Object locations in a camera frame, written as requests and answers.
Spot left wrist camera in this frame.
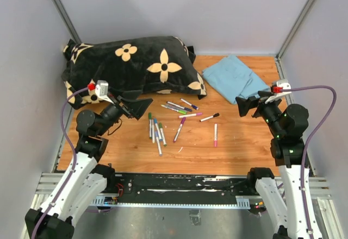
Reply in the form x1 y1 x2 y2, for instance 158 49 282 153
95 80 109 100

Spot navy cap marker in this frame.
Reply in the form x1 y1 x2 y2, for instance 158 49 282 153
166 101 192 112

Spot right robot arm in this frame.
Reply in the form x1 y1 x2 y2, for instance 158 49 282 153
236 94 322 238

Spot purple cap marker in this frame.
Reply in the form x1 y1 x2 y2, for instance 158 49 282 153
173 117 186 143

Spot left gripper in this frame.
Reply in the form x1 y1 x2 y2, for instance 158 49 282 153
97 87 153 136

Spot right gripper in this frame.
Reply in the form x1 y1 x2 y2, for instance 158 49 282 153
235 91 284 137

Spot black floral pillow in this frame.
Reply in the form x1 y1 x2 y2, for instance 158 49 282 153
61 36 207 109

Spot light blue folded cloth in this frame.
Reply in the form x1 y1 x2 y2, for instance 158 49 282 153
203 55 270 105

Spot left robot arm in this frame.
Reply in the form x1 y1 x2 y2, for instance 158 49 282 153
25 83 153 238

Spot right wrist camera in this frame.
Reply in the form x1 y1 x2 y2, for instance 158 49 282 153
265 79 291 104

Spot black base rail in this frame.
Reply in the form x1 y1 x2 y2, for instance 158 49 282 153
92 173 258 208

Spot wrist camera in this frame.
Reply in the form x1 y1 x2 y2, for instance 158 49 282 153
265 79 291 104
95 80 109 100

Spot black cap marker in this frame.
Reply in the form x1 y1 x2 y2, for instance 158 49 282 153
200 113 220 122

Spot pink cap marker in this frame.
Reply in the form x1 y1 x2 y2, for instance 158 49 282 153
214 123 218 147

